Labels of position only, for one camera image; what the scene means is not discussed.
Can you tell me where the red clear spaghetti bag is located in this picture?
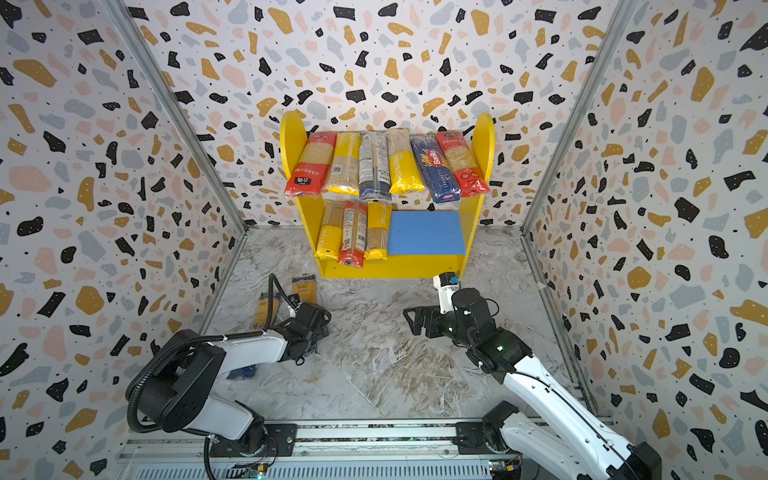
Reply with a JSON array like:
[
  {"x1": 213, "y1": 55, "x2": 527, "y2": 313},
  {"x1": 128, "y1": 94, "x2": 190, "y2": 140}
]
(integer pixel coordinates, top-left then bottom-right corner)
[{"x1": 338, "y1": 201, "x2": 368, "y2": 268}]

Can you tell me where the red spaghetti bag black label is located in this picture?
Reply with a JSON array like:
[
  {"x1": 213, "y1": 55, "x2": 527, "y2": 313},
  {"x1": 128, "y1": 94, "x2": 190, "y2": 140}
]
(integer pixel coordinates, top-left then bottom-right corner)
[{"x1": 284, "y1": 132, "x2": 337, "y2": 198}]

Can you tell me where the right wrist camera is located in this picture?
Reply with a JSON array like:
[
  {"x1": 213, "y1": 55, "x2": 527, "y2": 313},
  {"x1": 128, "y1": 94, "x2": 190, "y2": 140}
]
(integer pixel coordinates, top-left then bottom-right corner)
[{"x1": 433, "y1": 272, "x2": 460, "y2": 314}]

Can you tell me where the clear white label spaghetti bag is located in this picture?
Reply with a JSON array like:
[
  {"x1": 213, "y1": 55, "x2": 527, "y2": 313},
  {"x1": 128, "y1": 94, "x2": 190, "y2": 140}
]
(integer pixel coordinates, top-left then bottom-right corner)
[{"x1": 359, "y1": 132, "x2": 391, "y2": 202}]

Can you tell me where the yellow Pastatime spaghetti bag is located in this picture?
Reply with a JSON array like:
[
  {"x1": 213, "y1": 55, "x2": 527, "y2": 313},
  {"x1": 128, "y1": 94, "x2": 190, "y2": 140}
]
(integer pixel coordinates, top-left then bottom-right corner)
[{"x1": 364, "y1": 202, "x2": 392, "y2": 261}]

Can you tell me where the blue Barilla spaghetti bag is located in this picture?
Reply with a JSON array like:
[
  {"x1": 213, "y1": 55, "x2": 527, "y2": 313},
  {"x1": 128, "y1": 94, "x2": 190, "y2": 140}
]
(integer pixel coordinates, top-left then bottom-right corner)
[{"x1": 410, "y1": 134, "x2": 461, "y2": 204}]

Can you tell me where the dark blue spaghetti bag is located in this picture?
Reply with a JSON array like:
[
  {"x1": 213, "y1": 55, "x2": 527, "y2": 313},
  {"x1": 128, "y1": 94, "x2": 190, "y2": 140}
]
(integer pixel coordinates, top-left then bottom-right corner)
[{"x1": 227, "y1": 292, "x2": 281, "y2": 380}]

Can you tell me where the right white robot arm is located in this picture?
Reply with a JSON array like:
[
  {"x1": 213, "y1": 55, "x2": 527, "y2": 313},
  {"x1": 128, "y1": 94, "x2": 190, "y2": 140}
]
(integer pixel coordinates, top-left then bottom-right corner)
[{"x1": 403, "y1": 287, "x2": 662, "y2": 479}]

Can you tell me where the plain yellow spaghetti bag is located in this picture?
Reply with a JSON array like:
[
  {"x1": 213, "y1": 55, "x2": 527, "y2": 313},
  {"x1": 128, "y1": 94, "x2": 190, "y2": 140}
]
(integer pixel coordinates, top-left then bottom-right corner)
[{"x1": 324, "y1": 132, "x2": 362, "y2": 196}]

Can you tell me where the red spaghetti bag top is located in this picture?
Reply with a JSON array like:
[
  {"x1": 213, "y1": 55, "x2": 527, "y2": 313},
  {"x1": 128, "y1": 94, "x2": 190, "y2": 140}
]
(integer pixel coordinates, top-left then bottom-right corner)
[{"x1": 436, "y1": 131, "x2": 490, "y2": 197}]

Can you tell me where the orange blue spaghetti bag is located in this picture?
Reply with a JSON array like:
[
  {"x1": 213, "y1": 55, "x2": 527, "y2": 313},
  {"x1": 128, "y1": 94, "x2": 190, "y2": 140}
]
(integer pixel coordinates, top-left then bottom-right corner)
[{"x1": 291, "y1": 274, "x2": 317, "y2": 303}]

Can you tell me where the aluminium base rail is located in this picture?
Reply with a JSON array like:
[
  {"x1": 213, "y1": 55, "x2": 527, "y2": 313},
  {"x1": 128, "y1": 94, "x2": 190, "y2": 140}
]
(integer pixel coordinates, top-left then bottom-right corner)
[{"x1": 117, "y1": 418, "x2": 587, "y2": 479}]

